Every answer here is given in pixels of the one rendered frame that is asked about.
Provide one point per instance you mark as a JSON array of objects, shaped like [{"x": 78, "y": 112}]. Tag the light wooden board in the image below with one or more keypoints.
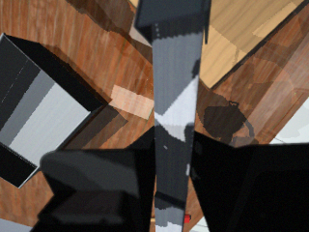
[{"x": 236, "y": 27}]

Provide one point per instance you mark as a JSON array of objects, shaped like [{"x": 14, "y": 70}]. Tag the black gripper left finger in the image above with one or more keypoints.
[{"x": 131, "y": 169}]

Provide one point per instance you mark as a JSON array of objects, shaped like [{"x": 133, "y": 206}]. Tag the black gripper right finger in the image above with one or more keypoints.
[{"x": 223, "y": 176}]

